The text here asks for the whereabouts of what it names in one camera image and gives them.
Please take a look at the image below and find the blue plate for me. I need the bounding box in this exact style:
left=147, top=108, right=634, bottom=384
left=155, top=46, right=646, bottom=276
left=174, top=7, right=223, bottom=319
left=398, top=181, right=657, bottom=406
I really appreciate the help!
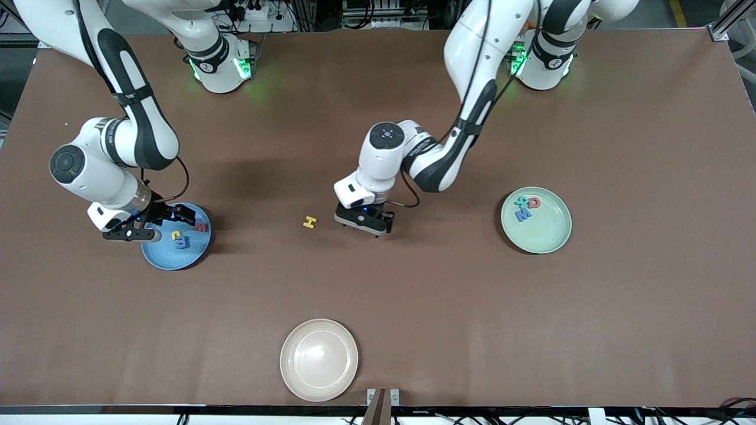
left=141, top=202, right=212, bottom=271

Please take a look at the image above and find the beige plate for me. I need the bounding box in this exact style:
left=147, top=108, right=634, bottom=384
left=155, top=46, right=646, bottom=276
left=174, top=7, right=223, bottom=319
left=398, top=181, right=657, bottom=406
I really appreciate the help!
left=279, top=319, right=359, bottom=403

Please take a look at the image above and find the pale green plate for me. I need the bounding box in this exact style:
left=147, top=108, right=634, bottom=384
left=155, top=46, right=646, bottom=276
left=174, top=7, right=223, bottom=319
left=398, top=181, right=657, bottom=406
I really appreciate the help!
left=500, top=187, right=572, bottom=255

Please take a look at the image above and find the long white power strip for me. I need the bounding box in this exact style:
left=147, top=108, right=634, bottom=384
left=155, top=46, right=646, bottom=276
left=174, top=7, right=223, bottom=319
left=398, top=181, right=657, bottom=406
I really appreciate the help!
left=341, top=0, right=430, bottom=30

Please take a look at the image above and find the white power strip with plugs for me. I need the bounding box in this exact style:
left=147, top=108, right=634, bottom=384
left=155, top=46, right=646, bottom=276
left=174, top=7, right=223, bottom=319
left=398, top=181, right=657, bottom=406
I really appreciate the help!
left=233, top=0, right=296, bottom=33

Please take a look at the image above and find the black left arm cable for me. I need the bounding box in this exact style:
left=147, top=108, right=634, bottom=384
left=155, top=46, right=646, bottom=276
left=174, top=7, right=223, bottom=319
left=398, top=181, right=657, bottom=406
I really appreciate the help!
left=381, top=0, right=553, bottom=208

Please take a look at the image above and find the metal bracket with brown strip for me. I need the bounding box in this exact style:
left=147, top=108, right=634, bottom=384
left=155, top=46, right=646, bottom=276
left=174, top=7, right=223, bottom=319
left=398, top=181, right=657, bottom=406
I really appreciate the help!
left=361, top=388, right=400, bottom=425

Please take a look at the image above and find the aluminium frame profile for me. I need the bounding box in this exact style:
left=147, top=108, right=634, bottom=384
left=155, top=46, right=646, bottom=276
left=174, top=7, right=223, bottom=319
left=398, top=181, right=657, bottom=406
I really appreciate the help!
left=712, top=0, right=756, bottom=42

